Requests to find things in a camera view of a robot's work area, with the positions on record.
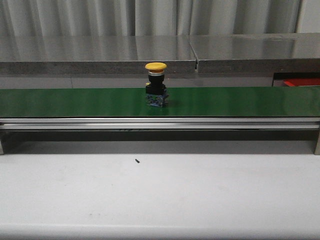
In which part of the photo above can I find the grey stone slab left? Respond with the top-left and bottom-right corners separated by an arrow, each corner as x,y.
0,36 -> 197,75

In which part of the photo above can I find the grey curtain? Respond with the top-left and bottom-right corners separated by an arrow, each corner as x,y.
0,0 -> 302,37

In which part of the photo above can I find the right conveyor support leg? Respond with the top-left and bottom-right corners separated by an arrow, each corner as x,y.
314,131 -> 320,156

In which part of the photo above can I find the conveyor support leg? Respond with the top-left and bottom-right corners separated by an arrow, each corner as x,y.
314,131 -> 320,156
0,131 -> 10,155

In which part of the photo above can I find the green conveyor belt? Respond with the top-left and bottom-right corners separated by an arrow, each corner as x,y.
0,86 -> 320,118

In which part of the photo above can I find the aluminium conveyor frame rail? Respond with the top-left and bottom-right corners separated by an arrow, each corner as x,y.
0,117 -> 320,131

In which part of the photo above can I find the red plastic bin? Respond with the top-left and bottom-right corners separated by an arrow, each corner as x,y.
283,78 -> 320,87

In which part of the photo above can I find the grey stone slab right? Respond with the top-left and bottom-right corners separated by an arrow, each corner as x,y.
189,33 -> 320,74

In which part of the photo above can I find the left conveyor support leg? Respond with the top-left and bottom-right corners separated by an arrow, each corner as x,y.
0,131 -> 10,155

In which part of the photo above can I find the grey stone slab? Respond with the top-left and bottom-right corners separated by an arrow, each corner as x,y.
189,33 -> 320,74
0,36 -> 197,75

